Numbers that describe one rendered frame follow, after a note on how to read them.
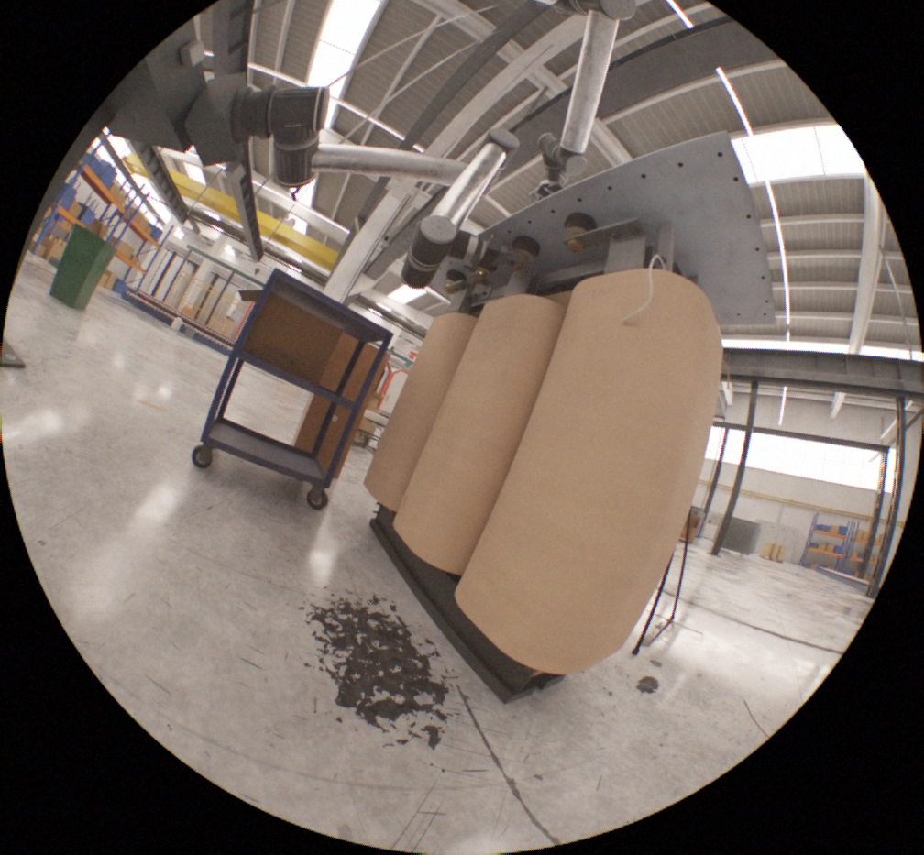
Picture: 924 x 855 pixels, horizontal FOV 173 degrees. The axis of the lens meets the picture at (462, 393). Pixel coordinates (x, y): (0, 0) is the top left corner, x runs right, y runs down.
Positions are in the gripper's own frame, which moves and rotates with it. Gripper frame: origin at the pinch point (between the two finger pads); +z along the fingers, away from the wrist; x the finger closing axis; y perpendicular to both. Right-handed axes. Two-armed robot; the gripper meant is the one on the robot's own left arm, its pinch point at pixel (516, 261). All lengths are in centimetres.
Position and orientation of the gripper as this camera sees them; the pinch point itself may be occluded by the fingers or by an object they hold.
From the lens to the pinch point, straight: 118.7
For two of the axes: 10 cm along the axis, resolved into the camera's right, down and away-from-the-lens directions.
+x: -2.2, 0.6, 9.7
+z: 9.6, 2.0, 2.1
